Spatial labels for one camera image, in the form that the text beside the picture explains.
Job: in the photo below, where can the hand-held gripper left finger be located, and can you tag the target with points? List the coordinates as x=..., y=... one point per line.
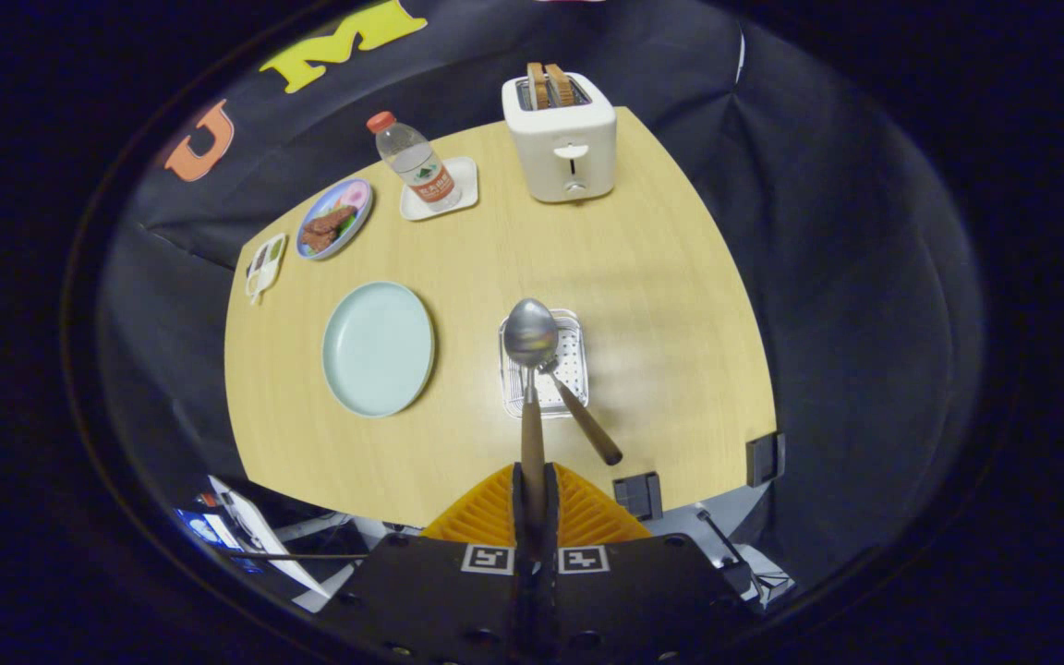
x=515, y=517

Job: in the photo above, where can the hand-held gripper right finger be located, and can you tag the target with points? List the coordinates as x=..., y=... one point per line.
x=553, y=517

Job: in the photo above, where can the black table edge clamp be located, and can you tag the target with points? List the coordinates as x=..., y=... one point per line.
x=766, y=459
x=638, y=496

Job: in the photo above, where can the light green plate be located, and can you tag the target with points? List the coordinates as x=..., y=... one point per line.
x=378, y=351

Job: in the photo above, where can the white flat board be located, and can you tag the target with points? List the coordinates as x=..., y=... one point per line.
x=264, y=536

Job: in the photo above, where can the blue lit screen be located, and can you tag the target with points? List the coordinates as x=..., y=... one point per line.
x=209, y=534

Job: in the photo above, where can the white square coaster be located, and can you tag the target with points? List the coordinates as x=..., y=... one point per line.
x=467, y=180

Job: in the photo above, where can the colourful plate with toy food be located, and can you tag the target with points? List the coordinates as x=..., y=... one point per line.
x=333, y=222

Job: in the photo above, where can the white divided sauce dish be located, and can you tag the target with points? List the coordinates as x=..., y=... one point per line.
x=266, y=266

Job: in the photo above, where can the white toaster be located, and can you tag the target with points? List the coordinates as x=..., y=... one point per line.
x=560, y=152

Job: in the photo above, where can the clear red-capped water bottle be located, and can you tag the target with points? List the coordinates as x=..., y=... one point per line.
x=417, y=162

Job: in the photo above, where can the brown toast slice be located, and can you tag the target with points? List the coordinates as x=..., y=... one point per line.
x=560, y=85
x=538, y=85

